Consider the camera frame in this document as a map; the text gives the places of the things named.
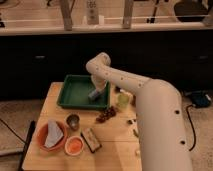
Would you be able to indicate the white bowl with orange contents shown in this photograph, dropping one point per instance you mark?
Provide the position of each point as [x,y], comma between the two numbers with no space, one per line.
[74,146]

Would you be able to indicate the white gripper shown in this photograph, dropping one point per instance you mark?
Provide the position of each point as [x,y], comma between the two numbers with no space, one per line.
[99,83]

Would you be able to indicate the black bar at table side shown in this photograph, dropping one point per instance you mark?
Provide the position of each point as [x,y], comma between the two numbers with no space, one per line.
[26,146]

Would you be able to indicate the bunch of red grapes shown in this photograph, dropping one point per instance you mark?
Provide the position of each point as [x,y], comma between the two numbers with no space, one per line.
[106,114]

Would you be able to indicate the grey folded cloth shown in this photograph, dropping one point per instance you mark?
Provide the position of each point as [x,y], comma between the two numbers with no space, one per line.
[54,134]

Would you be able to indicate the small metal cup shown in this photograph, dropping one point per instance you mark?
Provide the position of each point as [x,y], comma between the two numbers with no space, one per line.
[73,121]

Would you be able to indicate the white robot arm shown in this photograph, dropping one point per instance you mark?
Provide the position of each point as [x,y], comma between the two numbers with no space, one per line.
[162,136]

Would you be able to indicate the grey blue sponge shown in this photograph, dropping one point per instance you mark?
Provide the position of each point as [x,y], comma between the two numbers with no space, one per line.
[93,95]

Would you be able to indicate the dark blue floor device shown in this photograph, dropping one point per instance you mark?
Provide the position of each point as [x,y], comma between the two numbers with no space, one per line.
[201,100]

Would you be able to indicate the green plastic tray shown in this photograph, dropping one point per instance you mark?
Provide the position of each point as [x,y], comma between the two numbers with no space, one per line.
[74,94]

